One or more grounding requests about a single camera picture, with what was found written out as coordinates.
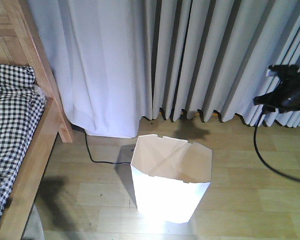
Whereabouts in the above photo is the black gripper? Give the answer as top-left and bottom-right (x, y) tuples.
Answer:
(253, 75), (300, 113)

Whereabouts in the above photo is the white plastic trash bin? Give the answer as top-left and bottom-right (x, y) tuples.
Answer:
(130, 134), (213, 224)

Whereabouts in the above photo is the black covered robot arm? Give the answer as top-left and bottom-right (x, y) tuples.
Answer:
(253, 64), (300, 113)

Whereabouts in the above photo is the light grey curtain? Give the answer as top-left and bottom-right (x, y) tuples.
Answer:
(29, 0), (300, 138)

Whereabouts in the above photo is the black white checkered bedding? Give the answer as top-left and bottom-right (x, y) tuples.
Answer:
(0, 64), (45, 219)

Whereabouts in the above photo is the round grey yellow rug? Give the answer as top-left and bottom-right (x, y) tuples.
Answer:
(21, 204), (45, 240)

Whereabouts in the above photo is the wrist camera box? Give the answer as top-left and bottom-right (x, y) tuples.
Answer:
(266, 64), (299, 80)

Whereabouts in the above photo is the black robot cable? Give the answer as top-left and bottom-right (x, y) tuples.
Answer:
(253, 104), (300, 186)

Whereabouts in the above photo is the black socket cable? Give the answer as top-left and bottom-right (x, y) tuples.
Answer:
(84, 128), (132, 166)

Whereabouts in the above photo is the wooden bed frame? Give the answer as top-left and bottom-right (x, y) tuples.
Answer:
(0, 0), (73, 240)

